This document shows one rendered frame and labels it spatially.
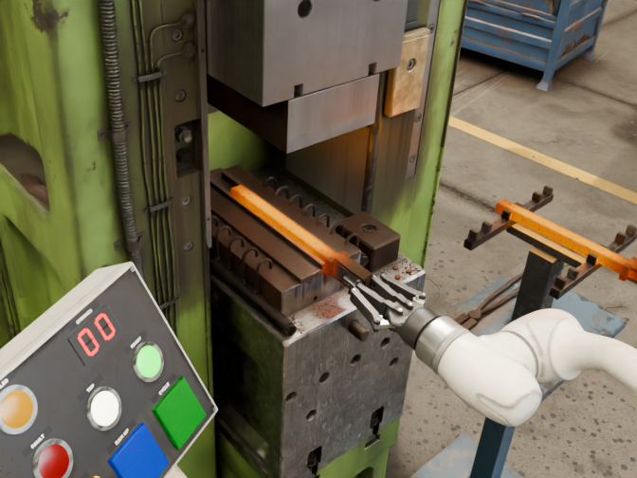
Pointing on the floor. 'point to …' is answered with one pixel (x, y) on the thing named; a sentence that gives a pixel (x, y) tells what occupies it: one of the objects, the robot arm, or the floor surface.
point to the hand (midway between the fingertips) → (351, 274)
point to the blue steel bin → (534, 31)
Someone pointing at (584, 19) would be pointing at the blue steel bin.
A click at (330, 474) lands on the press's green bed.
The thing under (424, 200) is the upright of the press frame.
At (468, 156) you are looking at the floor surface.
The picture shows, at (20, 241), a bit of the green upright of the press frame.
